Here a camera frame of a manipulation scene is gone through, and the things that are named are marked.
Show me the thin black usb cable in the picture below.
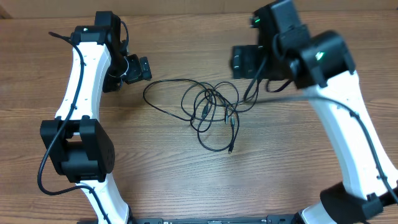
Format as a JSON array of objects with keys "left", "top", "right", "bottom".
[{"left": 142, "top": 78, "right": 261, "bottom": 125}]

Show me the thick black usb cable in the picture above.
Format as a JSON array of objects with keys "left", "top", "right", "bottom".
[{"left": 180, "top": 81, "right": 241, "bottom": 156}]

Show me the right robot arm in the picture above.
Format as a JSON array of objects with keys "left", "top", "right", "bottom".
[{"left": 230, "top": 1, "right": 397, "bottom": 223}]

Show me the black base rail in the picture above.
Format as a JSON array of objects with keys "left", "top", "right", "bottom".
[{"left": 127, "top": 214, "right": 301, "bottom": 224}]

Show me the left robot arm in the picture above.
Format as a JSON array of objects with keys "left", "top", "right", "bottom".
[{"left": 37, "top": 11, "right": 152, "bottom": 223}]

